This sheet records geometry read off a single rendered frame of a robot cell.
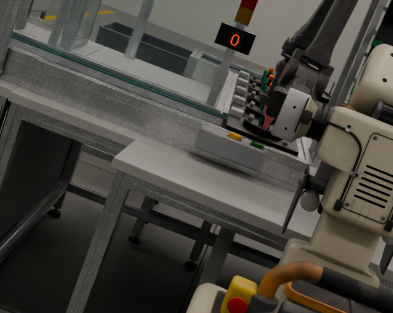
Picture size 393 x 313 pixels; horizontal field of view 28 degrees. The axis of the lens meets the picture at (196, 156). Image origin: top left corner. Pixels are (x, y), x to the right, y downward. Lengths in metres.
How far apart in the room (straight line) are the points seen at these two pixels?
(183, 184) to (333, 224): 0.47
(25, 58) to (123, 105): 0.33
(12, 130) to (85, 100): 0.24
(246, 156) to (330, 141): 0.65
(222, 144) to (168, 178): 0.30
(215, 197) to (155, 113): 0.43
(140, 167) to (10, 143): 0.51
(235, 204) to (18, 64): 0.83
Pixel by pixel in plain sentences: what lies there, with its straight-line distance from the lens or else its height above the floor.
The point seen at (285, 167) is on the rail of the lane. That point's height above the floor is 0.92.
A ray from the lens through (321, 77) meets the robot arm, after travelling 1.86.
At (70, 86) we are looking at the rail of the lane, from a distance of 2.39.
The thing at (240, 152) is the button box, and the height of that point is 0.93.
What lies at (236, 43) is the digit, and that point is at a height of 1.19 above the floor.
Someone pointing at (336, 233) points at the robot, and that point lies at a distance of 1.76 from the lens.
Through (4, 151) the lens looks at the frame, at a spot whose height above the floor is 0.67.
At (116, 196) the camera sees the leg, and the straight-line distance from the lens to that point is 2.10.
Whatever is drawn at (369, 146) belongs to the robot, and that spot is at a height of 1.18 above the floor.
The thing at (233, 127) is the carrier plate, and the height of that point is 0.97.
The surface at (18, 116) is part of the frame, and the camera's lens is 2.38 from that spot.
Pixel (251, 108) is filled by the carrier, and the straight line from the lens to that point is 2.73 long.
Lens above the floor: 1.44
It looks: 14 degrees down
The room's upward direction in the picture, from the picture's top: 21 degrees clockwise
